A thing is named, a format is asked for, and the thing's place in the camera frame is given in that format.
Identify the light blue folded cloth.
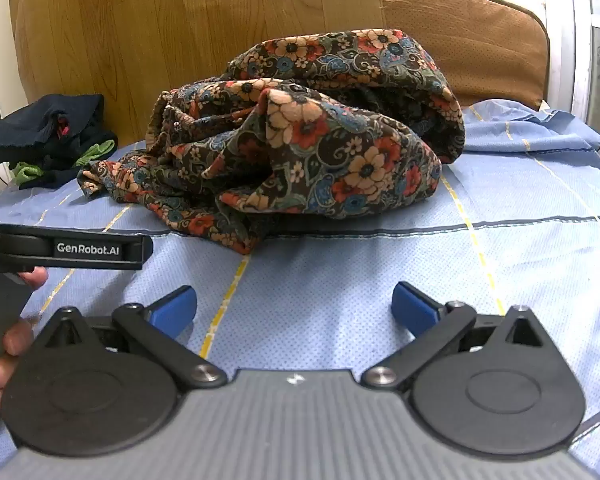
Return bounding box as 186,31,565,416
461,100,600,155

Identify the floral patterned garment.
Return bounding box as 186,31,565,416
77,27,467,256

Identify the green garment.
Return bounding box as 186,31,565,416
11,139,117,183

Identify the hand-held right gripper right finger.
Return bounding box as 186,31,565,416
362,281,553,390

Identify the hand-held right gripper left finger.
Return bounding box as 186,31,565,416
32,285,228,390

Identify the dark navy clothes pile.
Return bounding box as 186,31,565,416
0,92,119,191

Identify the wooden headboard panel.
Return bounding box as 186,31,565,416
9,0,388,147

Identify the blue checked bed sheet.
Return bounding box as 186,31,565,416
0,100,600,480

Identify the brown cushion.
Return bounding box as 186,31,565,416
380,0,551,111

